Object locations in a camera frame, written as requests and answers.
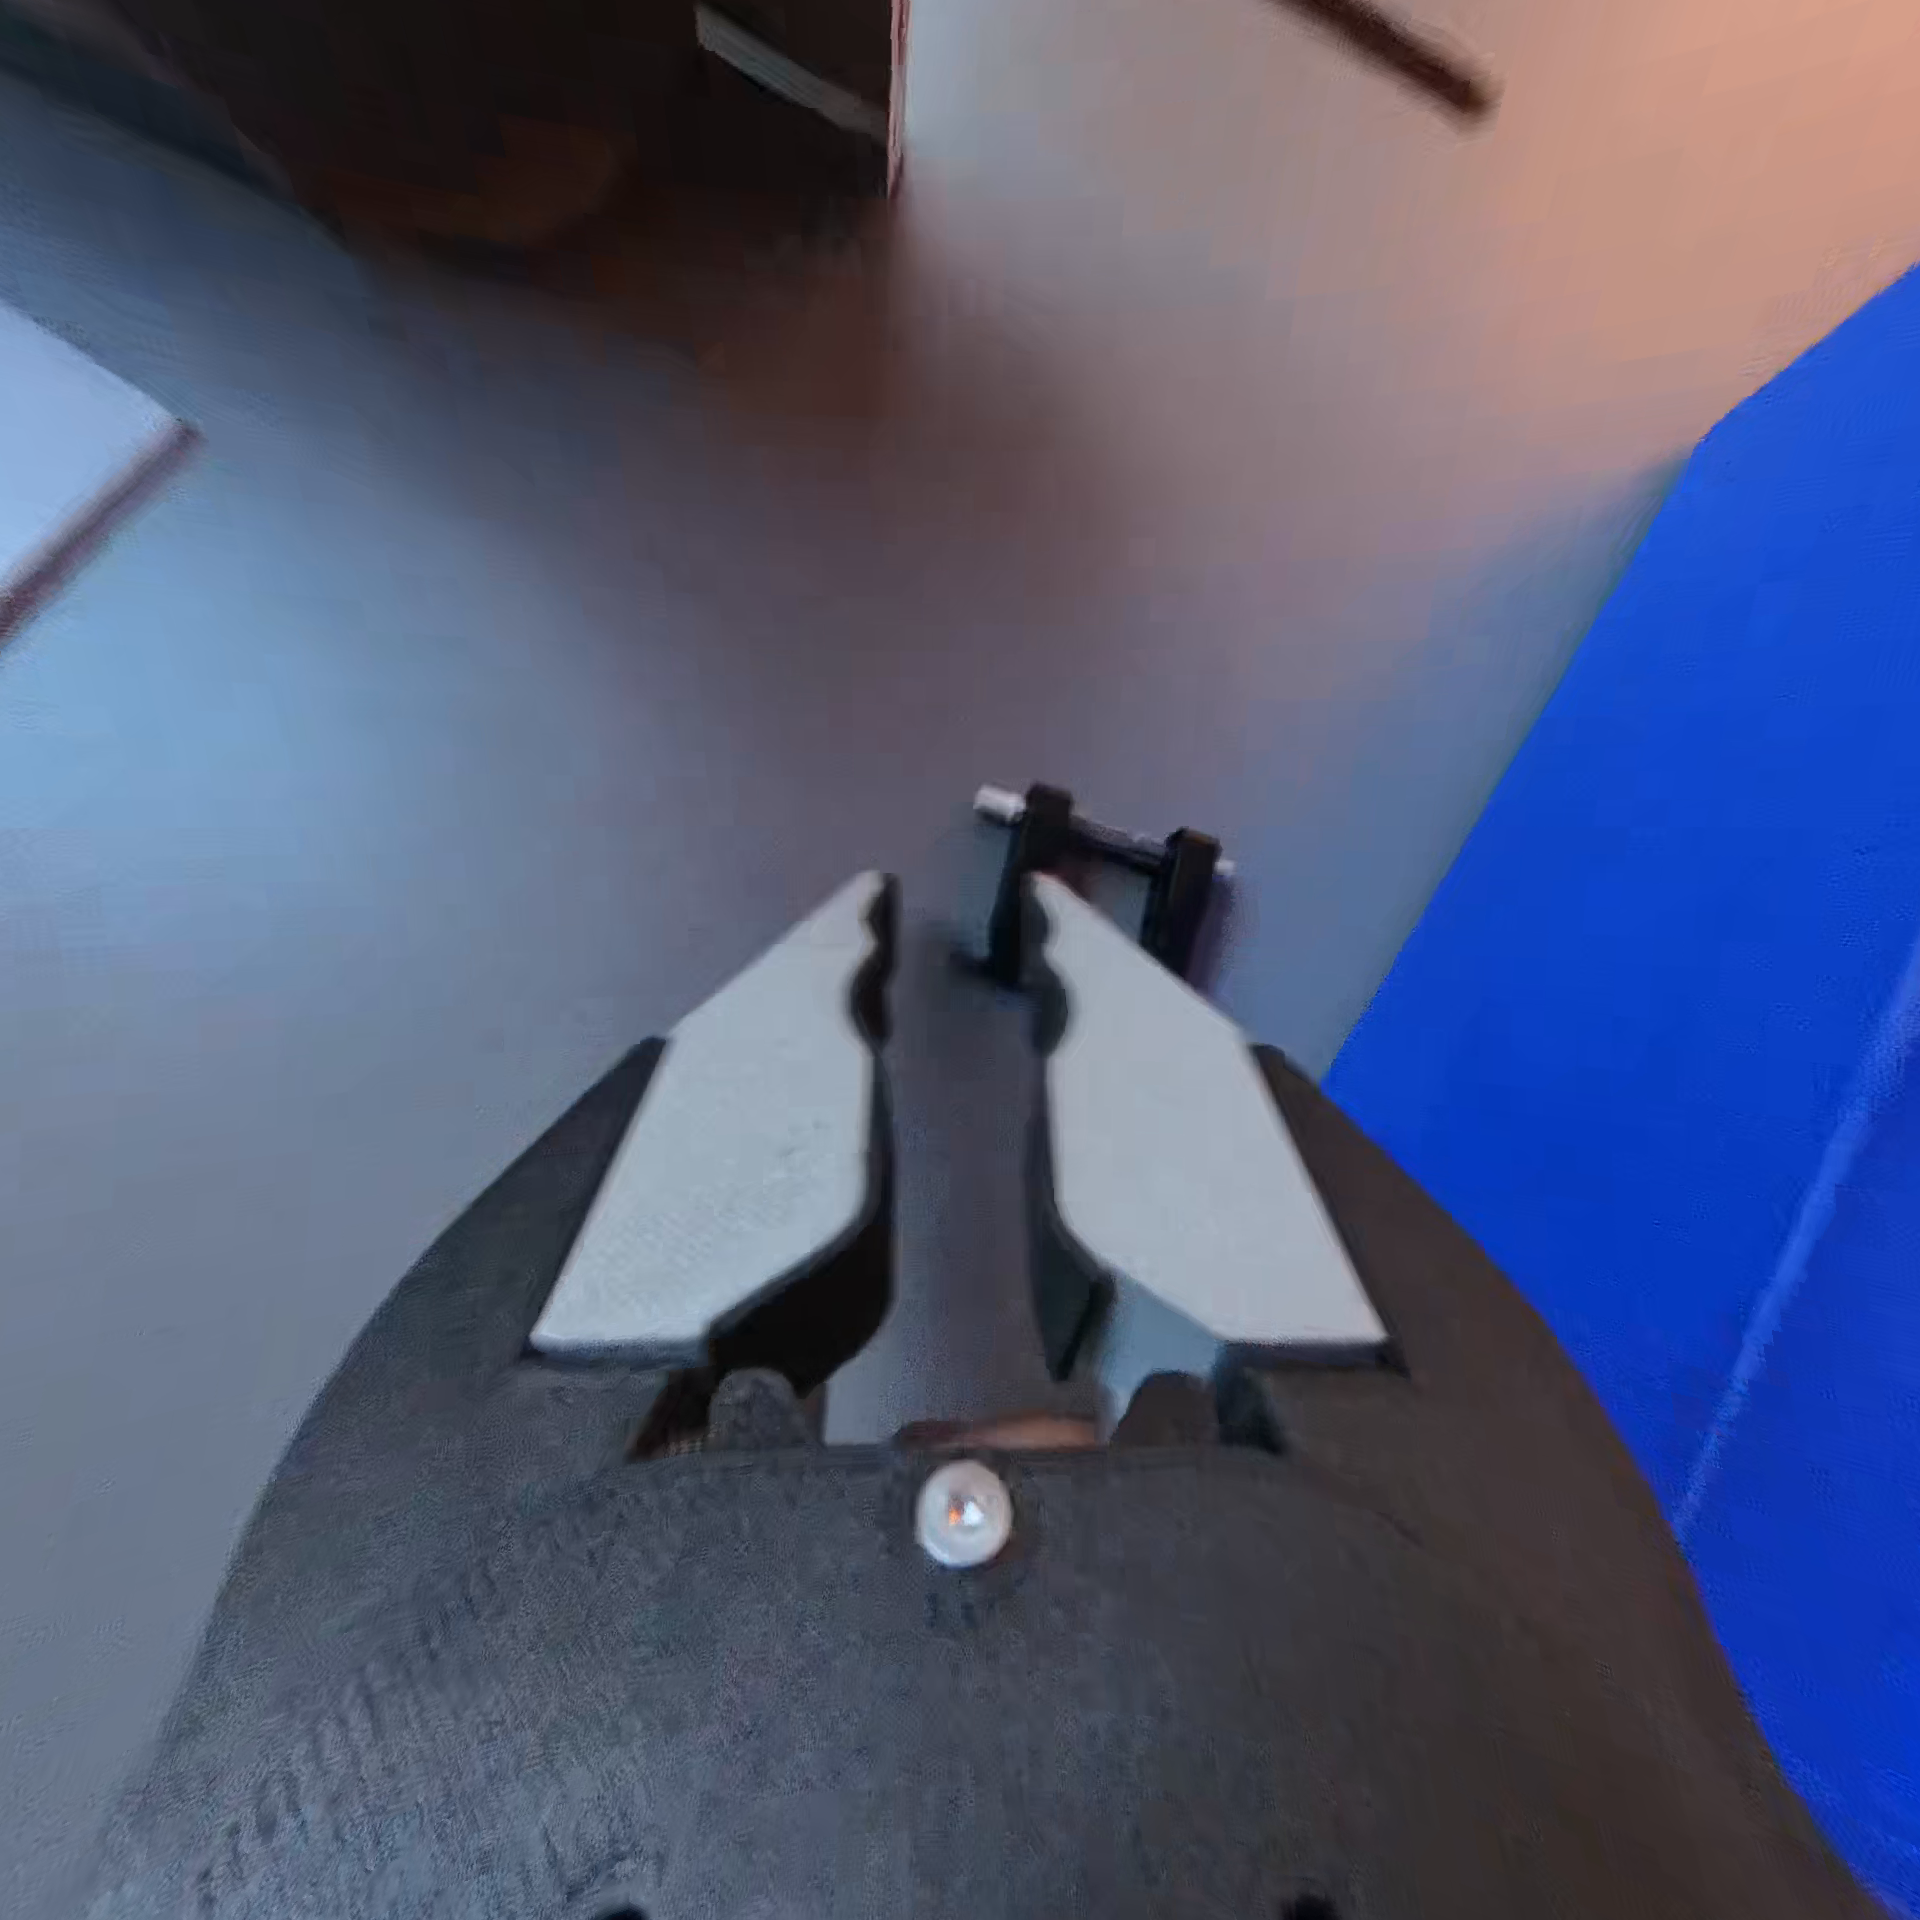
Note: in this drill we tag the dark brown wooden furniture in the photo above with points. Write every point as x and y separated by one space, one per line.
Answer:
528 124

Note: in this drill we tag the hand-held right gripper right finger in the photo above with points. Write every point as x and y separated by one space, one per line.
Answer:
1187 1169

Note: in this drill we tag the blue panel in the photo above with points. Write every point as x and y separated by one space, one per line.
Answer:
1730 1050

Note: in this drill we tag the dark thin rod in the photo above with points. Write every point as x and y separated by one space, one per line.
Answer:
1407 56

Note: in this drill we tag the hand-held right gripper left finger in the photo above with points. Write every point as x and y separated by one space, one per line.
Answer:
738 1154

